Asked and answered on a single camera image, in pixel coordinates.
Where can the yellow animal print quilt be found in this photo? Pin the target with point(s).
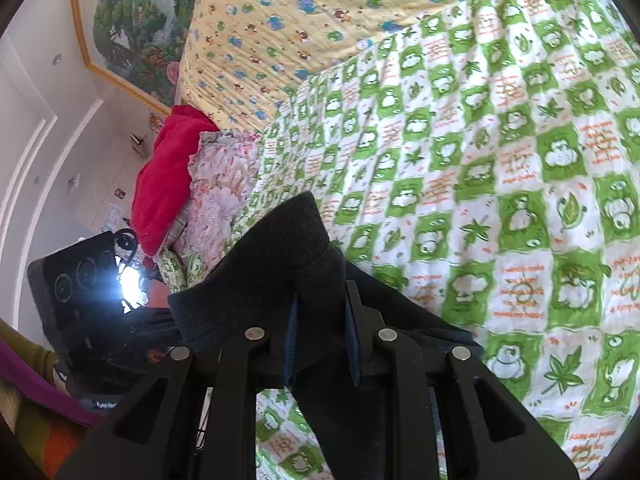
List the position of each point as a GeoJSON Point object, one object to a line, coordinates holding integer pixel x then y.
{"type": "Point", "coordinates": [280, 20]}

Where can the landscape wall painting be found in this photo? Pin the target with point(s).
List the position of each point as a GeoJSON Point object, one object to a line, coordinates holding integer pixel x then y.
{"type": "Point", "coordinates": [140, 25]}

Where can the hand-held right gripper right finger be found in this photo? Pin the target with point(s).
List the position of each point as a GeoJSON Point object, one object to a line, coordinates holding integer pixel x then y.
{"type": "Point", "coordinates": [425, 390]}

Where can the pink floral ruffled pillow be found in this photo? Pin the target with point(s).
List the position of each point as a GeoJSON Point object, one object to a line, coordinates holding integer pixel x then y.
{"type": "Point", "coordinates": [220, 195]}

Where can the red cloth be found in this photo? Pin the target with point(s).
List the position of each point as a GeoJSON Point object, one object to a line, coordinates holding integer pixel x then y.
{"type": "Point", "coordinates": [165, 180]}

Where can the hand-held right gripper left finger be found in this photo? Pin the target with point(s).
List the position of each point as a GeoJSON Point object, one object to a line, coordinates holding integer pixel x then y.
{"type": "Point", "coordinates": [240, 390]}

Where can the black pants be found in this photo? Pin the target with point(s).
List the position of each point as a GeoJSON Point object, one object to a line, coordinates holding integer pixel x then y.
{"type": "Point", "coordinates": [280, 260]}

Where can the green and white printed quilt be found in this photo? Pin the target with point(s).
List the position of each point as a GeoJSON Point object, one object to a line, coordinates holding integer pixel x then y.
{"type": "Point", "coordinates": [475, 160]}

